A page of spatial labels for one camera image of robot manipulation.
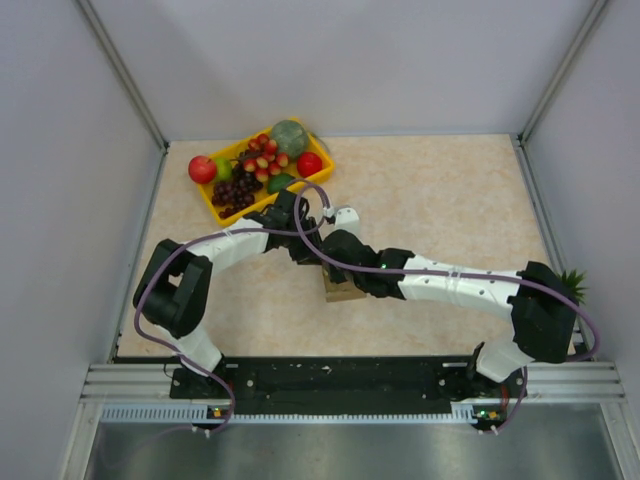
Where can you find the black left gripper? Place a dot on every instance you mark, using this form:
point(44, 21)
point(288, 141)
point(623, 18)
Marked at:
point(306, 256)

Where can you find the red apple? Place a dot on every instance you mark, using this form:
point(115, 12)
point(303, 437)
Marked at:
point(202, 169)

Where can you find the green apple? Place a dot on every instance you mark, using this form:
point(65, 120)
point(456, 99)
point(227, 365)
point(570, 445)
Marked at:
point(224, 170)

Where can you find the green lime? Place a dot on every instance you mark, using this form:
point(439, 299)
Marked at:
point(278, 182)

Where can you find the green netted melon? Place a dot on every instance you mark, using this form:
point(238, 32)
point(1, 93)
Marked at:
point(291, 138)

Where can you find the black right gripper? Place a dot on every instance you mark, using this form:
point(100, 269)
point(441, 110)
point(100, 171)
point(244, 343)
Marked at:
point(336, 276)

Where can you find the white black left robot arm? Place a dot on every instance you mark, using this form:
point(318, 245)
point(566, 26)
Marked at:
point(171, 297)

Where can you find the red tomato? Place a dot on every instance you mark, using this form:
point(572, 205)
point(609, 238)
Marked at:
point(308, 164)

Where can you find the yellow plastic fruit tray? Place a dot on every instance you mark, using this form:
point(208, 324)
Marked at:
point(235, 152)

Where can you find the toy pineapple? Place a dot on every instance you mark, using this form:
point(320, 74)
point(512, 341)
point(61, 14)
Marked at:
point(575, 281)

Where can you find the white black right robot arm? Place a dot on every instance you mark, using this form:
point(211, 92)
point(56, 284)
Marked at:
point(533, 301)

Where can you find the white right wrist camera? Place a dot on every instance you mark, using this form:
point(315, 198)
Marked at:
point(343, 218)

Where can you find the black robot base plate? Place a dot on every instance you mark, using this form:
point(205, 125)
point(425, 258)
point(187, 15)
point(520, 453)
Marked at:
point(334, 386)

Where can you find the brown cardboard express box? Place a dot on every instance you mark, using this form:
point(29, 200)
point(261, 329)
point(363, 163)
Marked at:
point(339, 286)

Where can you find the dark purple grape bunch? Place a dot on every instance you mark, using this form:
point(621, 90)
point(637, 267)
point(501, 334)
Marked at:
point(235, 195)

